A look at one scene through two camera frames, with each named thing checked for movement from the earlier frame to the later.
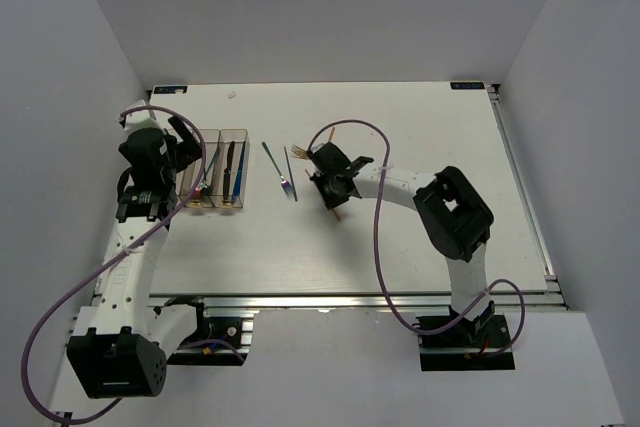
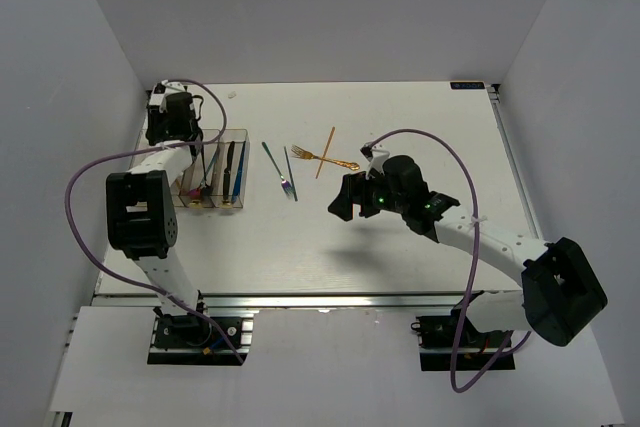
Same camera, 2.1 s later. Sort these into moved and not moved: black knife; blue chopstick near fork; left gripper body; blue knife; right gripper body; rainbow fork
Moved: left gripper body; right gripper body
Not moved: blue chopstick near fork; black knife; rainbow fork; blue knife
